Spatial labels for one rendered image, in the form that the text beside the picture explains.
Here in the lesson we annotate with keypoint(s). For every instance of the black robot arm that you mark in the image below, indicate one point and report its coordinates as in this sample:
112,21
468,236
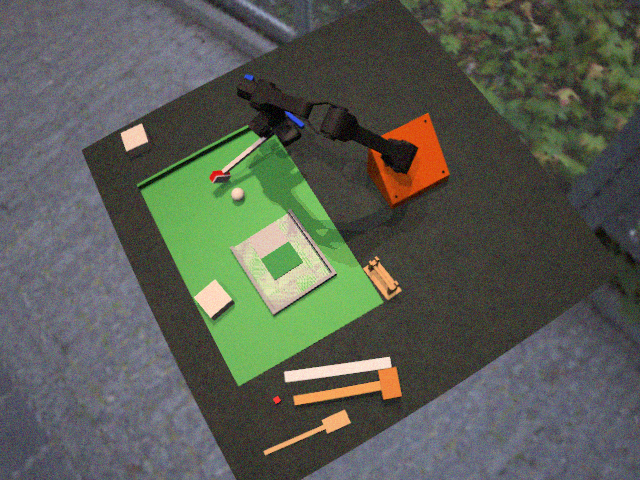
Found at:
338,122

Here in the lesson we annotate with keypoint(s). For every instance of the cream ball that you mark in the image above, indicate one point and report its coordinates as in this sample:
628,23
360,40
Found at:
238,194

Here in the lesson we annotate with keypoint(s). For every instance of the blue putter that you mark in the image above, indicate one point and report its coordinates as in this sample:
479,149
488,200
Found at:
290,117

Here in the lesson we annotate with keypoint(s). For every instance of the cream flat bar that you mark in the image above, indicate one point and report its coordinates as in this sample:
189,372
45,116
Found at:
338,369

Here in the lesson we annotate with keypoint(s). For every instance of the green flat mat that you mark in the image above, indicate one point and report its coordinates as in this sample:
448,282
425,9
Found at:
200,221

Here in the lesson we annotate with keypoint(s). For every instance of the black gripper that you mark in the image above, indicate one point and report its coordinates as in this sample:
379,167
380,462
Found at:
286,132

